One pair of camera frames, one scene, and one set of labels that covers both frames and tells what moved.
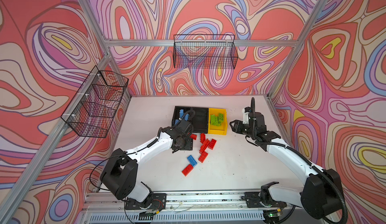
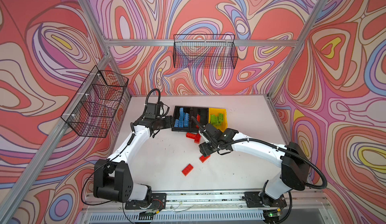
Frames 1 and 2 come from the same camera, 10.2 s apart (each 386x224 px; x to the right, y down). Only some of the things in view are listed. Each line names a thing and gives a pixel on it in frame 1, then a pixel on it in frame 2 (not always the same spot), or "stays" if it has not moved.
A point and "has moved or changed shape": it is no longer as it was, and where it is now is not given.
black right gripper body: [245, 128] to [210, 147]
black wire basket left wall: [93, 108] stays
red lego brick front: [187, 170] stays
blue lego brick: [181, 113] has moved or changed shape
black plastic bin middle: [200, 121] stays
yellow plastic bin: [217, 130] stays
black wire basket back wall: [214, 51] stays
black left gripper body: [187, 144] to [165, 123]
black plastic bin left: [176, 113] stays
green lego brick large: [213, 120] stays
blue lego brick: [191, 160] to [181, 113]
